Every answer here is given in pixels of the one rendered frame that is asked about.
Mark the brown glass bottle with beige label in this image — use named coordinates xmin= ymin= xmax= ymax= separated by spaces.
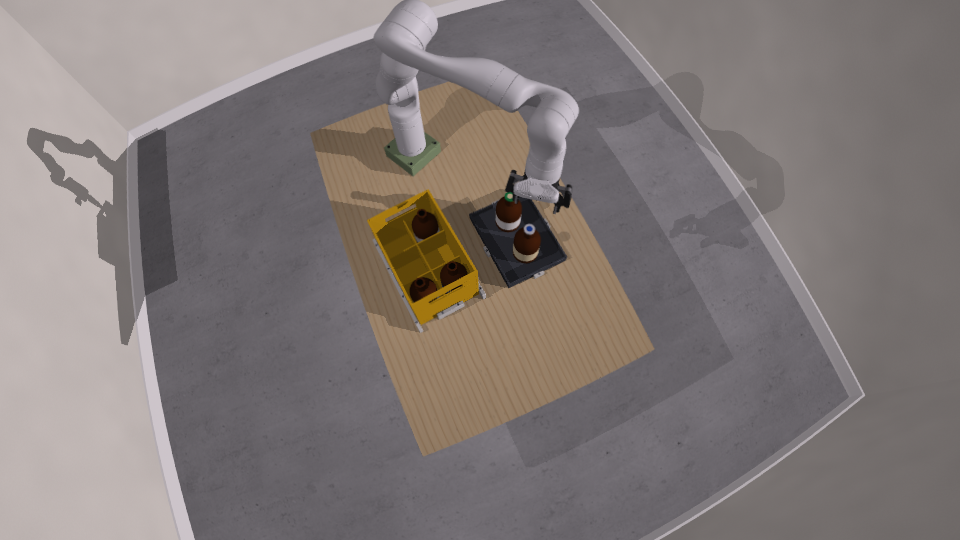
xmin=513 ymin=224 xmax=541 ymax=263

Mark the brown glass bottle with white label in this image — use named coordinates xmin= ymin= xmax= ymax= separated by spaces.
xmin=495 ymin=192 xmax=522 ymax=232

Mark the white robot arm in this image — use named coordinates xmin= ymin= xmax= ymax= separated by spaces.
xmin=373 ymin=0 xmax=579 ymax=203

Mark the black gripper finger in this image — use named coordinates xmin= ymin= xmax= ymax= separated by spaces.
xmin=505 ymin=170 xmax=524 ymax=204
xmin=553 ymin=184 xmax=572 ymax=214

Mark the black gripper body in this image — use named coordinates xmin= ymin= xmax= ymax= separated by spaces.
xmin=521 ymin=172 xmax=560 ymax=192

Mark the yellow crate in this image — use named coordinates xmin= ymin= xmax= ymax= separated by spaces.
xmin=373 ymin=202 xmax=479 ymax=325

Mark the white flat bar with screws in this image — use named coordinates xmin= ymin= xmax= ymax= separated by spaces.
xmin=373 ymin=238 xmax=544 ymax=333

